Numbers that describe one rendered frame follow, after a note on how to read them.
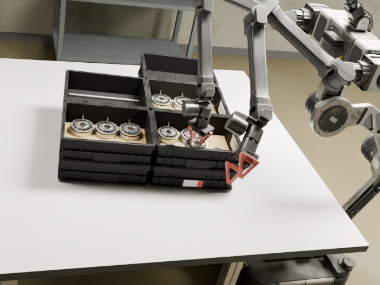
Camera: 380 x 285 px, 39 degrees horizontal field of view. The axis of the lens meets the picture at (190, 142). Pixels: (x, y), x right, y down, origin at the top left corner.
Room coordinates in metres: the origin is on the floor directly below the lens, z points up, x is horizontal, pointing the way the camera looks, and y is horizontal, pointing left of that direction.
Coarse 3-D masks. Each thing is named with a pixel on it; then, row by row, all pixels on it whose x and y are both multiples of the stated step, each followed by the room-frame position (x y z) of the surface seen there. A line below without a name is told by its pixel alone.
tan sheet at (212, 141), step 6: (180, 132) 2.18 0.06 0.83; (210, 138) 2.20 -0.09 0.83; (216, 138) 2.21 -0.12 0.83; (222, 138) 2.23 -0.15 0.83; (162, 144) 2.05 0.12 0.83; (174, 144) 2.07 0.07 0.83; (180, 144) 2.08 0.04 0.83; (210, 144) 2.15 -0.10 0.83; (216, 144) 2.16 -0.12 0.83; (222, 144) 2.17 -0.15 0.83
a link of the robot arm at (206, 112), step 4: (200, 104) 1.98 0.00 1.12; (204, 104) 1.99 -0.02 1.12; (208, 104) 1.99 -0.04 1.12; (212, 104) 2.01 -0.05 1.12; (200, 108) 1.98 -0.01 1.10; (204, 108) 1.97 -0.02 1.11; (208, 108) 1.97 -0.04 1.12; (212, 108) 1.99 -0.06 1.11; (200, 112) 1.97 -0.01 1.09; (204, 112) 1.97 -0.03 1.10; (208, 112) 1.97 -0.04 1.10; (200, 116) 1.99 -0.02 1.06; (204, 116) 1.97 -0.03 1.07; (208, 116) 1.98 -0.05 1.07
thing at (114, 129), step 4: (96, 124) 2.03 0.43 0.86; (100, 124) 2.03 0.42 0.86; (112, 124) 2.06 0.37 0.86; (96, 128) 2.00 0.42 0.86; (100, 128) 2.00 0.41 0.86; (112, 128) 2.03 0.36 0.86; (116, 128) 2.04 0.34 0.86; (100, 132) 1.98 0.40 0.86; (104, 132) 1.98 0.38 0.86; (108, 132) 1.99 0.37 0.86; (112, 132) 2.00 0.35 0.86
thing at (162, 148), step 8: (152, 112) 2.14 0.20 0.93; (160, 112) 2.16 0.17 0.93; (168, 112) 2.17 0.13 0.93; (176, 112) 2.19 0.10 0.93; (176, 152) 1.90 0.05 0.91; (184, 152) 1.91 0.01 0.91; (192, 152) 1.92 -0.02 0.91; (200, 152) 1.93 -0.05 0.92; (208, 152) 1.94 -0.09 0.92; (216, 152) 1.95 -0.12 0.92; (224, 152) 1.96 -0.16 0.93; (232, 152) 1.97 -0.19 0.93
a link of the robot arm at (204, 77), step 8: (208, 0) 2.16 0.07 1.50; (200, 8) 2.16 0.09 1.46; (208, 8) 2.15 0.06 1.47; (200, 16) 2.15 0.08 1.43; (208, 16) 2.16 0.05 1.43; (200, 24) 2.14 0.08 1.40; (208, 24) 2.15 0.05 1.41; (200, 32) 2.12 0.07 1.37; (208, 32) 2.13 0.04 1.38; (200, 40) 2.11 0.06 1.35; (208, 40) 2.12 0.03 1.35; (200, 48) 2.09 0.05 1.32; (208, 48) 2.10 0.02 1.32; (200, 56) 2.08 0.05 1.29; (208, 56) 2.09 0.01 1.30; (200, 64) 2.06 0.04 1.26; (208, 64) 2.07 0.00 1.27; (200, 72) 2.05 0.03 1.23; (208, 72) 2.05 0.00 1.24; (200, 80) 2.03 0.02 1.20; (208, 80) 2.03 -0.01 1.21; (200, 88) 2.03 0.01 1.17; (200, 96) 2.02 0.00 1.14
